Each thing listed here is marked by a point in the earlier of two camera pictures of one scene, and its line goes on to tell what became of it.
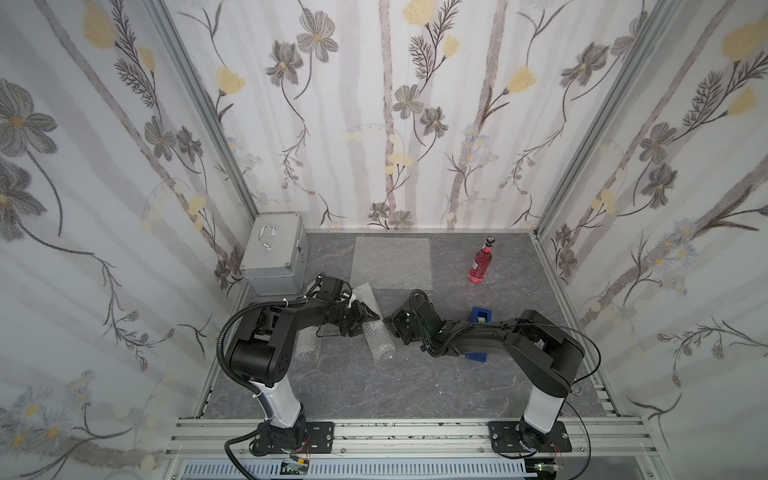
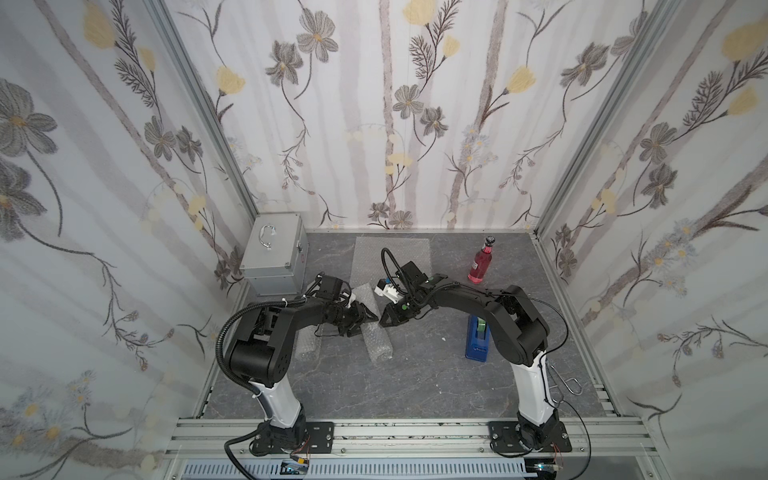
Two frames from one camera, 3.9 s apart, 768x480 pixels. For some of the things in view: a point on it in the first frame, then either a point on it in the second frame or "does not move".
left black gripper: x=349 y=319 does not move
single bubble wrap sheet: x=306 y=350 does not move
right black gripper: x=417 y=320 to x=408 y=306
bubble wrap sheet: x=376 y=331 does not move
